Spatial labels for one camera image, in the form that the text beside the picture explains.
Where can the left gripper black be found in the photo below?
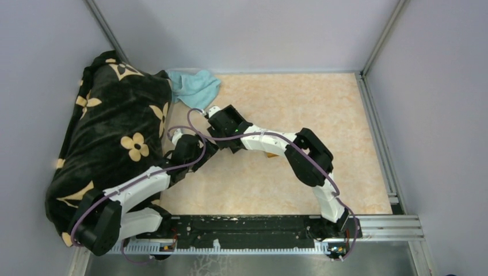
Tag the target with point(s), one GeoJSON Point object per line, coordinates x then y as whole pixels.
{"type": "Point", "coordinates": [210, 149]}

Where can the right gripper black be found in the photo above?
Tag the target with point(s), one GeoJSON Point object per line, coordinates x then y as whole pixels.
{"type": "Point", "coordinates": [221, 144]}

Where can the tan leather card holder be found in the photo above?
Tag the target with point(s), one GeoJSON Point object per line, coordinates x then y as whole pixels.
{"type": "Point", "coordinates": [271, 154]}

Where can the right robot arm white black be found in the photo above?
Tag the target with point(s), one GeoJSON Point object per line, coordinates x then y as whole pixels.
{"type": "Point", "coordinates": [310, 160]}

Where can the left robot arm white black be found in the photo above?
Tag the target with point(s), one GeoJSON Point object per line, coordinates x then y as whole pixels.
{"type": "Point", "coordinates": [107, 217]}

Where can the light blue cloth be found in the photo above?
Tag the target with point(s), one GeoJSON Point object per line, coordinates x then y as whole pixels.
{"type": "Point", "coordinates": [195, 90]}

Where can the black floral blanket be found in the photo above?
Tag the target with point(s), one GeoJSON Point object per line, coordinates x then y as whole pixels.
{"type": "Point", "coordinates": [114, 135]}

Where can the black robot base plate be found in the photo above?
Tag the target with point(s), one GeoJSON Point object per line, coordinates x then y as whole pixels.
{"type": "Point", "coordinates": [279, 232]}

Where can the aluminium frame rail front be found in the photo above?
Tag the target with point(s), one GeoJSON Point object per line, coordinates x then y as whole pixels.
{"type": "Point", "coordinates": [380, 228]}

